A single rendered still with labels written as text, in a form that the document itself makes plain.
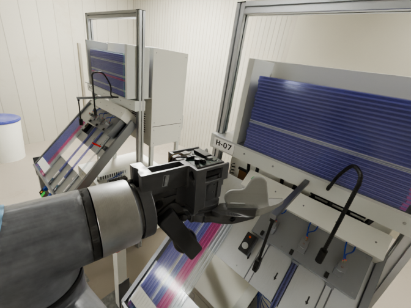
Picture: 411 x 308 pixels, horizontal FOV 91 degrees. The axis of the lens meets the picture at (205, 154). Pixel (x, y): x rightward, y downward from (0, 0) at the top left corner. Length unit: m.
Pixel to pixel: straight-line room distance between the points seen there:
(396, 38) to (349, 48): 0.40
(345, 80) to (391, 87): 0.13
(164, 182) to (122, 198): 0.05
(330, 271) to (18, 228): 0.77
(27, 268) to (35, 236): 0.02
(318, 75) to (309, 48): 2.25
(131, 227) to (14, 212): 0.09
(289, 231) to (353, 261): 0.19
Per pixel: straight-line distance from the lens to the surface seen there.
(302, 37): 3.20
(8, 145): 3.92
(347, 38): 3.13
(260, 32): 3.44
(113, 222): 0.22
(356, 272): 0.83
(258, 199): 0.30
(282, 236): 0.83
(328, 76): 0.91
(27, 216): 0.23
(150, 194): 0.23
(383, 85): 0.89
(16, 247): 0.22
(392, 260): 0.91
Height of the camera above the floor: 1.67
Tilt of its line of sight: 24 degrees down
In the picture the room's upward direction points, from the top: 9 degrees clockwise
